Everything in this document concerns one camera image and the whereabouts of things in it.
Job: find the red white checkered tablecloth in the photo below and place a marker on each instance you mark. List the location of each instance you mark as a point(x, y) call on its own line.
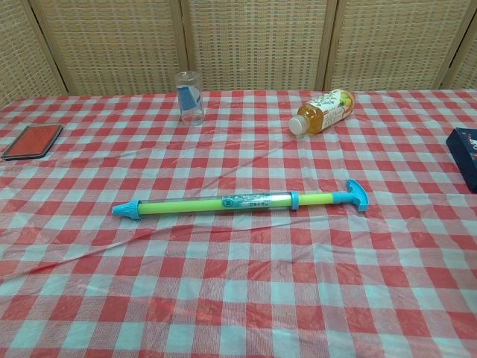
point(238, 283)

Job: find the dark blue printed box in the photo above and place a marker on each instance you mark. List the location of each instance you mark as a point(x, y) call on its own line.
point(466, 156)

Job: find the green and blue plastic tube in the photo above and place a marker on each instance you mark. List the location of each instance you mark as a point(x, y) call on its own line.
point(126, 209)

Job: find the tea bottle white cap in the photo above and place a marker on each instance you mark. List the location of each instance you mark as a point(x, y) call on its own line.
point(328, 110)

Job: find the clear glass jar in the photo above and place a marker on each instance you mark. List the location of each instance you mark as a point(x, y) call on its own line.
point(191, 100)

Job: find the woven bamboo folding screen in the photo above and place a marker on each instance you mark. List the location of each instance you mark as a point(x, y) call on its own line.
point(257, 41)

